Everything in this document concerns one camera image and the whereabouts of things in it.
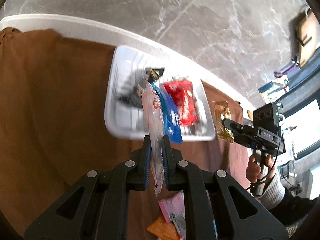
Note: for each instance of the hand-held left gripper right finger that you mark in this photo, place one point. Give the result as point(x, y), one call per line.
point(165, 160)

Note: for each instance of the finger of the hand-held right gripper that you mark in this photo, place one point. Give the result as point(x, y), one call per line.
point(237, 127)
point(246, 141)

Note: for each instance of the gold snack packet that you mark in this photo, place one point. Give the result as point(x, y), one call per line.
point(221, 110)

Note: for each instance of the yellow sponge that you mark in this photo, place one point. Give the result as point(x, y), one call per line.
point(249, 113)

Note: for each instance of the person's right hand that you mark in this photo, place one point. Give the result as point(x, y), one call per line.
point(252, 170)

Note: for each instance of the long pink snack packet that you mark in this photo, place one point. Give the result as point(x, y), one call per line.
point(172, 205)

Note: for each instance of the large red snack packet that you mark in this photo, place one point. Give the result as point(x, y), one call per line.
point(183, 102)

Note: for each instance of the orange snack packet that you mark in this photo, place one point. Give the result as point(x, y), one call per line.
point(162, 230)

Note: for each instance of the person's right forearm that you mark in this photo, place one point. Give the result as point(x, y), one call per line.
point(275, 192)

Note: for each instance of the purple peeler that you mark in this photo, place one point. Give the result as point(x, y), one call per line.
point(285, 71)

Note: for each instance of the black snack packet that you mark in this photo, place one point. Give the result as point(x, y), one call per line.
point(152, 73)

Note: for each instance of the pale pink clear snack packet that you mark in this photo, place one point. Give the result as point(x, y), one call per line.
point(153, 120)

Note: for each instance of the white plastic tray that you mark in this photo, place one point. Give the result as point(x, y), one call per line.
point(125, 122)

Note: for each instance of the wooden cutting board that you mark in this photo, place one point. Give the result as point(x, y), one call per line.
point(310, 37)

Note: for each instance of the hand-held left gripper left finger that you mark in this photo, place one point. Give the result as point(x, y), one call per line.
point(147, 160)

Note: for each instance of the brown cloth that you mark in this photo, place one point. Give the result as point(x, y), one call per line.
point(50, 105)

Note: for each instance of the dark blue snack packet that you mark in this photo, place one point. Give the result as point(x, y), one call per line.
point(171, 122)

